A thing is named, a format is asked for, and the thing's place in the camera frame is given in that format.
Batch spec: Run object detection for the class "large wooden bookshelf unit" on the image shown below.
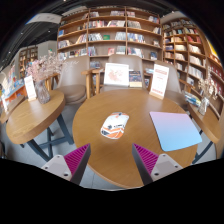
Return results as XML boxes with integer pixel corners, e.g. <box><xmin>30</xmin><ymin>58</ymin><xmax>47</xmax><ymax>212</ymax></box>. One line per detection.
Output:
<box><xmin>56</xmin><ymin>5</ymin><xmax>164</xmax><ymax>63</ymax></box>

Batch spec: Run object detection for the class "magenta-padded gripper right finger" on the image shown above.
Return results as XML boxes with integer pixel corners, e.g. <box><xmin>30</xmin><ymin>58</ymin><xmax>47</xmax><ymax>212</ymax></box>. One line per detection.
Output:
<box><xmin>131</xmin><ymin>143</ymin><xmax>184</xmax><ymax>186</ymax></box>

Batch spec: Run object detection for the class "distant wooden bookshelf unit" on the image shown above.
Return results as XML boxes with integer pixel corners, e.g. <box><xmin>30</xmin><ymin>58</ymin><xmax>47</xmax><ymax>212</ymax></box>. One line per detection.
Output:
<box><xmin>18</xmin><ymin>44</ymin><xmax>39</xmax><ymax>79</ymax></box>

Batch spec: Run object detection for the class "pale lilac mouse pad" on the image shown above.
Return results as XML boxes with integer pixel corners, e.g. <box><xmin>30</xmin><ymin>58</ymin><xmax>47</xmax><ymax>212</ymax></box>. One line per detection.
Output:
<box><xmin>148</xmin><ymin>111</ymin><xmax>203</xmax><ymax>152</ymax></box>

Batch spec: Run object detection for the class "white and orange computer mouse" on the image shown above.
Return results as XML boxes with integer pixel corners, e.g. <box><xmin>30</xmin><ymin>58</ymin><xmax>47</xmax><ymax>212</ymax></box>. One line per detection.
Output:
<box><xmin>100</xmin><ymin>111</ymin><xmax>130</xmax><ymax>140</ymax></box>

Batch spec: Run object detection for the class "glass vase with dried flowers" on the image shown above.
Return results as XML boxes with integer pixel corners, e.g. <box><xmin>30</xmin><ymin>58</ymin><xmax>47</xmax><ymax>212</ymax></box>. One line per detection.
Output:
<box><xmin>196</xmin><ymin>66</ymin><xmax>219</xmax><ymax>117</ymax></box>

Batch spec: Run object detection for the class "round wooden side table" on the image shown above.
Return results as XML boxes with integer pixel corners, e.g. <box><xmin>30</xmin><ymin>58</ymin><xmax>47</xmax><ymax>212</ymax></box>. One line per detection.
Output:
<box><xmin>5</xmin><ymin>89</ymin><xmax>74</xmax><ymax>163</ymax></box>

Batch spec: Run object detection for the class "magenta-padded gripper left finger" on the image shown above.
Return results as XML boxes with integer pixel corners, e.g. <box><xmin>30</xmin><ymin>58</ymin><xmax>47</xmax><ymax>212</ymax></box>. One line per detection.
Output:
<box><xmin>40</xmin><ymin>143</ymin><xmax>92</xmax><ymax>186</ymax></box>

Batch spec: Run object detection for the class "dark cover book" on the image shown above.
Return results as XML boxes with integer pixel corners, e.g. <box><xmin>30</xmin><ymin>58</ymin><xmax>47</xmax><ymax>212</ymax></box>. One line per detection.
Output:
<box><xmin>128</xmin><ymin>70</ymin><xmax>143</xmax><ymax>88</ymax></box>

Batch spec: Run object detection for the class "beige padded wooden armchair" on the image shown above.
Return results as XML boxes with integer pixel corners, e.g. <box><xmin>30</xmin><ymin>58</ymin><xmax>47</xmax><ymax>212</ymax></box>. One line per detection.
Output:
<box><xmin>96</xmin><ymin>54</ymin><xmax>149</xmax><ymax>94</ymax></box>
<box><xmin>159</xmin><ymin>59</ymin><xmax>189</xmax><ymax>108</ymax></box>
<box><xmin>54</xmin><ymin>55</ymin><xmax>91</xmax><ymax>106</ymax></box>

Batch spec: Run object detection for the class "small white table sign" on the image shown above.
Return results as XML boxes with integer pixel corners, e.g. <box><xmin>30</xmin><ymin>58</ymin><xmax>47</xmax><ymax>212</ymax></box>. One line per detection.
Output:
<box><xmin>23</xmin><ymin>75</ymin><xmax>38</xmax><ymax>102</ymax></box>

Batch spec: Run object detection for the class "curved wooden side table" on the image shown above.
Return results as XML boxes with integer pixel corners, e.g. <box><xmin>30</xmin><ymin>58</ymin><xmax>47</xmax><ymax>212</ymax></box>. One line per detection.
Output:
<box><xmin>186</xmin><ymin>99</ymin><xmax>224</xmax><ymax>164</ymax></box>

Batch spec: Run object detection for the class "glass vase with pink flowers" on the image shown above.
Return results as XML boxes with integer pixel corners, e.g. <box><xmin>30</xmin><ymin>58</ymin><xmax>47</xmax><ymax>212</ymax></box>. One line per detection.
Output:
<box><xmin>25</xmin><ymin>49</ymin><xmax>66</xmax><ymax>105</ymax></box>

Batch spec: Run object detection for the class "stack of colourful books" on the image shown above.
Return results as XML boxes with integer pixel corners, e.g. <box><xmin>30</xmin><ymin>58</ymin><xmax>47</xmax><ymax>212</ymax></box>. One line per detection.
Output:
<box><xmin>182</xmin><ymin>90</ymin><xmax>202</xmax><ymax>108</ymax></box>

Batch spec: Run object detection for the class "white framed floral picture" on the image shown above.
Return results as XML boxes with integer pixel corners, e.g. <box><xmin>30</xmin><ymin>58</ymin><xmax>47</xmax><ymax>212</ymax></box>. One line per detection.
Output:
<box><xmin>103</xmin><ymin>62</ymin><xmax>130</xmax><ymax>88</ymax></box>

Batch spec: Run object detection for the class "white sign on wooden base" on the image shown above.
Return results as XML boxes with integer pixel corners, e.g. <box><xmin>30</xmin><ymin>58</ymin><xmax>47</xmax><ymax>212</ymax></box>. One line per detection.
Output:
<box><xmin>148</xmin><ymin>63</ymin><xmax>170</xmax><ymax>101</ymax></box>

